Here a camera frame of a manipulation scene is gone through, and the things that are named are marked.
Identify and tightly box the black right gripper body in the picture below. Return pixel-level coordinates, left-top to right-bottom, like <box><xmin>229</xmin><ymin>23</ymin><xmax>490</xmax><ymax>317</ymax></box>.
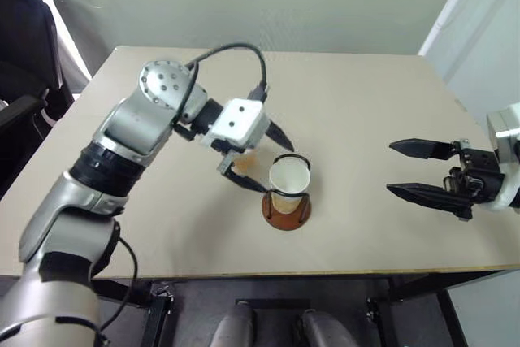
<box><xmin>442</xmin><ymin>139</ymin><xmax>507</xmax><ymax>205</ymax></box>

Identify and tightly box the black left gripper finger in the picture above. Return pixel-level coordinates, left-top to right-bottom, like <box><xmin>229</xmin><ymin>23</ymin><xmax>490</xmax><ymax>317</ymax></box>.
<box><xmin>265</xmin><ymin>116</ymin><xmax>296</xmax><ymax>153</ymax></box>
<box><xmin>222</xmin><ymin>163</ymin><xmax>270</xmax><ymax>193</ymax></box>

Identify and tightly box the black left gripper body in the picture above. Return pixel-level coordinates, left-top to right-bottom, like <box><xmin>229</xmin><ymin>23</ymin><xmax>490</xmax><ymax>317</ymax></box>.
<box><xmin>210</xmin><ymin>139</ymin><xmax>245</xmax><ymax>176</ymax></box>

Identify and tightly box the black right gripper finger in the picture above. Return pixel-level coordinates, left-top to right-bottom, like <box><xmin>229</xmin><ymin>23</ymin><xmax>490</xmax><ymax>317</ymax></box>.
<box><xmin>388</xmin><ymin>137</ymin><xmax>456</xmax><ymax>160</ymax></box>
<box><xmin>386</xmin><ymin>182</ymin><xmax>475</xmax><ymax>223</ymax></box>

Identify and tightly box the white paper cup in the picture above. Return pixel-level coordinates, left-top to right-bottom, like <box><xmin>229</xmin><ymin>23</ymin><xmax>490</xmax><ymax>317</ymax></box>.
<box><xmin>269</xmin><ymin>154</ymin><xmax>312</xmax><ymax>215</ymax></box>

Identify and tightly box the black office chair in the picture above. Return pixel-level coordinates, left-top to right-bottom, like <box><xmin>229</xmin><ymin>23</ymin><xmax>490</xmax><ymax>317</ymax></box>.
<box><xmin>0</xmin><ymin>0</ymin><xmax>76</xmax><ymax>202</ymax></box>

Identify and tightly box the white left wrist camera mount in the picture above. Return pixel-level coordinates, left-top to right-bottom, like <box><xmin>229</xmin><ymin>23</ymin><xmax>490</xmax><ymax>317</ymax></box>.
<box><xmin>199</xmin><ymin>97</ymin><xmax>270</xmax><ymax>150</ymax></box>

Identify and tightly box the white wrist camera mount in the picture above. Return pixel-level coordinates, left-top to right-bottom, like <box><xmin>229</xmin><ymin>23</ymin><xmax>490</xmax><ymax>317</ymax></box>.
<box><xmin>199</xmin><ymin>97</ymin><xmax>270</xmax><ymax>150</ymax></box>
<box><xmin>486</xmin><ymin>102</ymin><xmax>520</xmax><ymax>213</ymax></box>

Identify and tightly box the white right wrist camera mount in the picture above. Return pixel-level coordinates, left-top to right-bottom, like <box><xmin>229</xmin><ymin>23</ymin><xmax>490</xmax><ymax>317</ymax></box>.
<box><xmin>486</xmin><ymin>102</ymin><xmax>520</xmax><ymax>213</ymax></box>

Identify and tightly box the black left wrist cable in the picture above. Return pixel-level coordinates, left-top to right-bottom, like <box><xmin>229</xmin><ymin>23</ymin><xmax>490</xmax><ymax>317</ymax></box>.
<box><xmin>172</xmin><ymin>42</ymin><xmax>271</xmax><ymax>128</ymax></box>

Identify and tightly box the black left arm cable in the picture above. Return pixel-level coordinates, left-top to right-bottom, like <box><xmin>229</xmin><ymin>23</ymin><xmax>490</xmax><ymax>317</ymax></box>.
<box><xmin>93</xmin><ymin>220</ymin><xmax>140</xmax><ymax>334</ymax></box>

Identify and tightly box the black metal table frame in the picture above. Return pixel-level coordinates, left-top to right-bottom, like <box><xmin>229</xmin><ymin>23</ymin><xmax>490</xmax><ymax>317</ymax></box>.
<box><xmin>91</xmin><ymin>268</ymin><xmax>505</xmax><ymax>347</ymax></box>

